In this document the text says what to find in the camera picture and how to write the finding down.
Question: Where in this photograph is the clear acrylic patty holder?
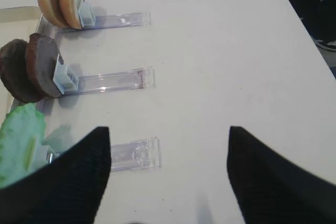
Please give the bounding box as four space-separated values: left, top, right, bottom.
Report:
36 57 156 114

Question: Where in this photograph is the clear acrylic bread holder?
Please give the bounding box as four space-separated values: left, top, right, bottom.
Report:
35 2 151 35

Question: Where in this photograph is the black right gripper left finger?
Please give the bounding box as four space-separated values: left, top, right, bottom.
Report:
1 126 110 223

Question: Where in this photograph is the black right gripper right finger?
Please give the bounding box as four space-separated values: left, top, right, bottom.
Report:
227 126 335 223

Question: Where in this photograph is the clear acrylic lettuce holder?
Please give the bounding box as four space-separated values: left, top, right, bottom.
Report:
33 132 162 176

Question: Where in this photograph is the dark brown meat patty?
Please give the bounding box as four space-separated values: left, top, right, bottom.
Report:
1 39 43 103

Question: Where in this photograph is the green lettuce leaf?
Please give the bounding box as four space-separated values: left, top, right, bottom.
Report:
1 103 46 188

